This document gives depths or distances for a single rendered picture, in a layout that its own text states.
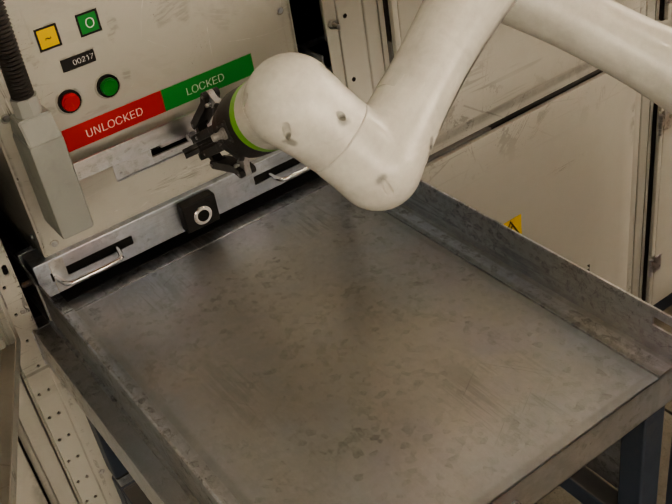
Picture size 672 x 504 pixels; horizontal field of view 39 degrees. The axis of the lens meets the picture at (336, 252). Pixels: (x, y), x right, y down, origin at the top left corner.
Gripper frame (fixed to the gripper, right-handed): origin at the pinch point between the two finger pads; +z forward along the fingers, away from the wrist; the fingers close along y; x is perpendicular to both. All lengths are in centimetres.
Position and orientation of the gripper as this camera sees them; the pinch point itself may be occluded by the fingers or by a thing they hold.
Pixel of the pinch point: (199, 147)
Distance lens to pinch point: 141.5
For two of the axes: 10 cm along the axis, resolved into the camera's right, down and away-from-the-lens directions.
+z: -4.4, 0.5, 9.0
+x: 8.0, -4.4, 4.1
